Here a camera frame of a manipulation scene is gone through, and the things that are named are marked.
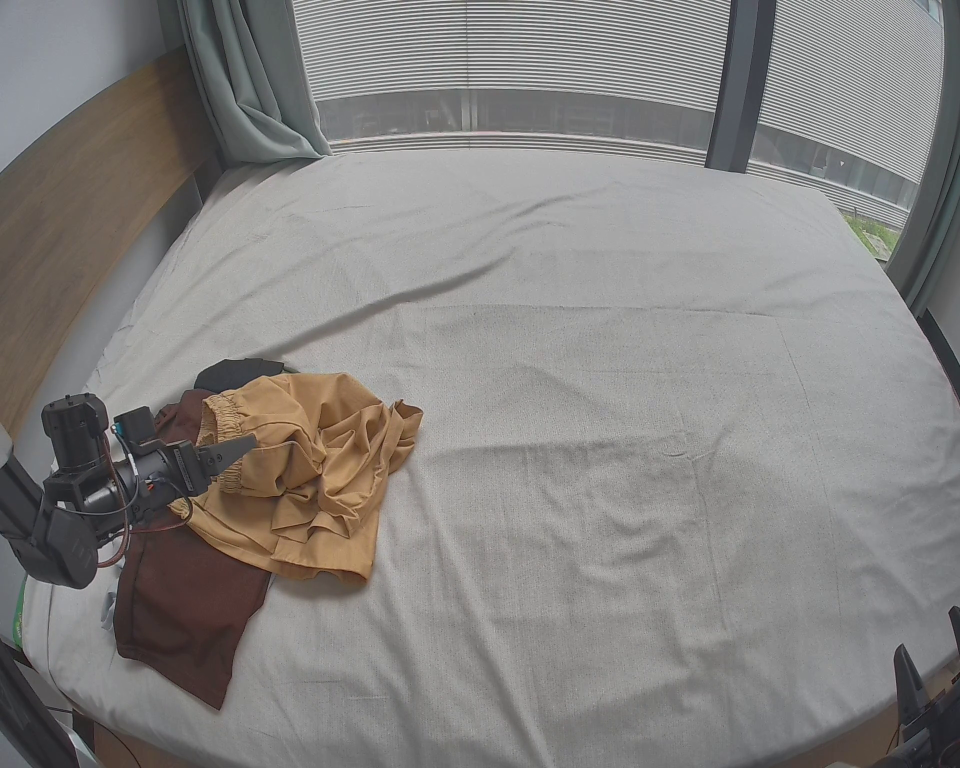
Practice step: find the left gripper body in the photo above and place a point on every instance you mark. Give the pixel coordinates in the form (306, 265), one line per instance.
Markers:
(176, 476)

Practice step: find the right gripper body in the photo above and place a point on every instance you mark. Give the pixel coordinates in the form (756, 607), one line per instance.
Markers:
(926, 739)

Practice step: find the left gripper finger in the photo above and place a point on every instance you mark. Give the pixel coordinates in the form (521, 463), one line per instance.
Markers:
(223, 466)
(221, 448)

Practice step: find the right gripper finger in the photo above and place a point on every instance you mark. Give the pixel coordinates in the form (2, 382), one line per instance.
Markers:
(909, 686)
(955, 634)

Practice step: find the tan shorts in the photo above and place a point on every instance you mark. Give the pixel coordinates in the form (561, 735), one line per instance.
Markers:
(330, 480)

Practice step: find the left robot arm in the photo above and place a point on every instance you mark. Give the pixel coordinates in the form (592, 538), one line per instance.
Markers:
(67, 480)

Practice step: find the bed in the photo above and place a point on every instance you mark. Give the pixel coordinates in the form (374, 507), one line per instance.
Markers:
(570, 360)

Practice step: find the black garment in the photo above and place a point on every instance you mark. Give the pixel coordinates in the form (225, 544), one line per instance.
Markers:
(232, 373)

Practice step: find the brown shorts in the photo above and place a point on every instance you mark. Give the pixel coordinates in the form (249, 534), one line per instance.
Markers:
(187, 607)

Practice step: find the pale grey garment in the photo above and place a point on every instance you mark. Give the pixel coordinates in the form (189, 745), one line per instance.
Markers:
(107, 609)

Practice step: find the grey-green curtain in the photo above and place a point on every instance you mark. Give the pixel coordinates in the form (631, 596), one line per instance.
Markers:
(247, 90)

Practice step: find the window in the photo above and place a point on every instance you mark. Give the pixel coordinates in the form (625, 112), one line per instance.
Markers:
(525, 67)

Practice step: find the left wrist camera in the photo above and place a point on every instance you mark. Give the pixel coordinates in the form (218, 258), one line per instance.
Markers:
(136, 429)

